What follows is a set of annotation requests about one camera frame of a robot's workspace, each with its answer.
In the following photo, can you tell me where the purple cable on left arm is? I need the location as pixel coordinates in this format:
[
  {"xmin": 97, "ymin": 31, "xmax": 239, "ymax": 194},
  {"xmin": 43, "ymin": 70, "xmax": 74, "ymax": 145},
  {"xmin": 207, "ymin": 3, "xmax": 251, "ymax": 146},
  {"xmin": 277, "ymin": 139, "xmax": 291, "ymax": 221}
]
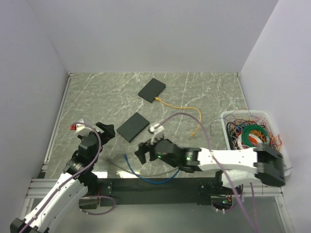
[{"xmin": 17, "ymin": 123, "xmax": 117, "ymax": 233}]

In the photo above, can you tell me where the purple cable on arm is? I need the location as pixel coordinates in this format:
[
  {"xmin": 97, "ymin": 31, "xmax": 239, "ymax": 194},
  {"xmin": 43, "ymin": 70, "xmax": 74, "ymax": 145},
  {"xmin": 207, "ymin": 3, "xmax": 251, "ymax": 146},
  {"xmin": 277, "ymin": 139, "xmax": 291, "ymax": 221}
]
[
  {"xmin": 17, "ymin": 123, "xmax": 117, "ymax": 233},
  {"xmin": 155, "ymin": 113, "xmax": 258, "ymax": 233}
]

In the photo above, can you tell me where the grey ethernet cable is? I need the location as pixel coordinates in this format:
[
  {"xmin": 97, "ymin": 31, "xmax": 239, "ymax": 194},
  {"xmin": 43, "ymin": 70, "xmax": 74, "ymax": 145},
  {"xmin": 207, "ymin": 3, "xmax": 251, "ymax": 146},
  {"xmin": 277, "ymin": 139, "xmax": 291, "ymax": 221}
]
[{"xmin": 104, "ymin": 157, "xmax": 180, "ymax": 177}]

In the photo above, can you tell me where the black network switch box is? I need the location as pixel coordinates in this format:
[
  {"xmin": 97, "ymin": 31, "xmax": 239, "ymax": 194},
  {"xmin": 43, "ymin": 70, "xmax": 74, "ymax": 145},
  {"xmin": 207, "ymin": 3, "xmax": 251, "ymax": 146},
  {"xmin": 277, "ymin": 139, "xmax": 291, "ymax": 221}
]
[{"xmin": 138, "ymin": 78, "xmax": 166, "ymax": 103}]

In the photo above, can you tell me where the blue ethernet cable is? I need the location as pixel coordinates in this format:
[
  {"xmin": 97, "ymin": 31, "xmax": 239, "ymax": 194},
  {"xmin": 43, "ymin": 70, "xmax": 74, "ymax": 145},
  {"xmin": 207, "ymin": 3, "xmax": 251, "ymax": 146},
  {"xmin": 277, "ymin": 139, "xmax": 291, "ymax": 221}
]
[{"xmin": 124, "ymin": 155, "xmax": 180, "ymax": 184}]

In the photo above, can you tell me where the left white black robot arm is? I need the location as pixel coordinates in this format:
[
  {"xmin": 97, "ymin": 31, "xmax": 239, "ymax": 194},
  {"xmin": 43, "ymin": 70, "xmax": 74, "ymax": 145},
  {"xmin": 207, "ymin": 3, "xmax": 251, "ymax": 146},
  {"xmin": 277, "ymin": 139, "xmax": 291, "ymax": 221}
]
[{"xmin": 10, "ymin": 121, "xmax": 115, "ymax": 233}]

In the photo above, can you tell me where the tangle of coloured wires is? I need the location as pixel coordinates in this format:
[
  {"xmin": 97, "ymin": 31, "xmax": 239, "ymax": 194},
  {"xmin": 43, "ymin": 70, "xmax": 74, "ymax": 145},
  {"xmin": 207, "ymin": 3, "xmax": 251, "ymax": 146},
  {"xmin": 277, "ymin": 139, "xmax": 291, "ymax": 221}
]
[{"xmin": 210, "ymin": 108, "xmax": 284, "ymax": 152}]

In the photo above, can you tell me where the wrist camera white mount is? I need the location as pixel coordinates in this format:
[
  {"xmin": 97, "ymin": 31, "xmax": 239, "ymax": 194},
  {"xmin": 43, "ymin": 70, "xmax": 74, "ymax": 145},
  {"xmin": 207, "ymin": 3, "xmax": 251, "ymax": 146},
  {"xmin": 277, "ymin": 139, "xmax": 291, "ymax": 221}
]
[
  {"xmin": 149, "ymin": 123, "xmax": 164, "ymax": 145},
  {"xmin": 70, "ymin": 124, "xmax": 91, "ymax": 136}
]

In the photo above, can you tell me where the white plastic basket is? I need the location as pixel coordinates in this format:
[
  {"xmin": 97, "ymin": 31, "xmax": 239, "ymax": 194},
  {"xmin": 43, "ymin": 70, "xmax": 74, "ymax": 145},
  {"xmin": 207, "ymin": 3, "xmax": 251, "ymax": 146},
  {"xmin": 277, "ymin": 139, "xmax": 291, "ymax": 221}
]
[{"xmin": 220, "ymin": 110, "xmax": 292, "ymax": 177}]

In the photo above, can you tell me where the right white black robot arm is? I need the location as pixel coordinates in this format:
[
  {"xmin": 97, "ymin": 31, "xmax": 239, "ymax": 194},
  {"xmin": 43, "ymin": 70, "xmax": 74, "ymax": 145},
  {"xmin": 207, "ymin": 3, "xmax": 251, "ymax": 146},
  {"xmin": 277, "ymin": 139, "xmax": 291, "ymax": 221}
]
[{"xmin": 135, "ymin": 138, "xmax": 286, "ymax": 194}]

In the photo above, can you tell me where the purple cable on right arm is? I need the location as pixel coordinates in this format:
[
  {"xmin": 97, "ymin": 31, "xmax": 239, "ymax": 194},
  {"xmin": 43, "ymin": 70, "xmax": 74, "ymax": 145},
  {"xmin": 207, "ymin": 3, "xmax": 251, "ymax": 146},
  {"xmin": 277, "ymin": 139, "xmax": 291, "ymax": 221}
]
[{"xmin": 155, "ymin": 113, "xmax": 258, "ymax": 233}]

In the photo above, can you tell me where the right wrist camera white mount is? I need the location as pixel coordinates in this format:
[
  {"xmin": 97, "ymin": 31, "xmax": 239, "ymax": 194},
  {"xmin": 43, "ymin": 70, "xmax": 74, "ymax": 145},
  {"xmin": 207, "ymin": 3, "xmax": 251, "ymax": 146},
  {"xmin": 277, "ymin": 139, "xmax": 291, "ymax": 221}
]
[{"xmin": 149, "ymin": 123, "xmax": 164, "ymax": 145}]

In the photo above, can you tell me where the aluminium rail on table edge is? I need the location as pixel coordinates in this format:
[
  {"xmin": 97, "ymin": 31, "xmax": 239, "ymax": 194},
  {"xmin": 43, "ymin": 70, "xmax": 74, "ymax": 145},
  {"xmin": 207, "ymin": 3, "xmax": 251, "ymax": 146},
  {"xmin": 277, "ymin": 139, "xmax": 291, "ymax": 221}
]
[{"xmin": 41, "ymin": 72, "xmax": 73, "ymax": 172}]

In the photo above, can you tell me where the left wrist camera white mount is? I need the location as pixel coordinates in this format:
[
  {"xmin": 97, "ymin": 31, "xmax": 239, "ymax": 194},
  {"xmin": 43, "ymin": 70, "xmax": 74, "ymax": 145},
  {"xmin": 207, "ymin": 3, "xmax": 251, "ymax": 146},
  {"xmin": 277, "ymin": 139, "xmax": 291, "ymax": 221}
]
[{"xmin": 70, "ymin": 124, "xmax": 91, "ymax": 136}]

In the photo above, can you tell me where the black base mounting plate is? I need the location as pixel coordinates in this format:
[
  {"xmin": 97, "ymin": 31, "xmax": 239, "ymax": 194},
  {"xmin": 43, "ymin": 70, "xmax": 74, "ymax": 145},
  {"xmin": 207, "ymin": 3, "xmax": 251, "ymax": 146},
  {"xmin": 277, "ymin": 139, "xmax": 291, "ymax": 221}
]
[{"xmin": 87, "ymin": 177, "xmax": 233, "ymax": 205}]

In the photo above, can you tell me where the yellow ethernet cable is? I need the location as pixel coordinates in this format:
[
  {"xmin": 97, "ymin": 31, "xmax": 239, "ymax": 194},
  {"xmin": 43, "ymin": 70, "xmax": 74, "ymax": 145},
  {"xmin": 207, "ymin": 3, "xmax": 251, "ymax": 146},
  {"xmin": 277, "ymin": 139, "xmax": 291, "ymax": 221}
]
[{"xmin": 155, "ymin": 96, "xmax": 202, "ymax": 138}]

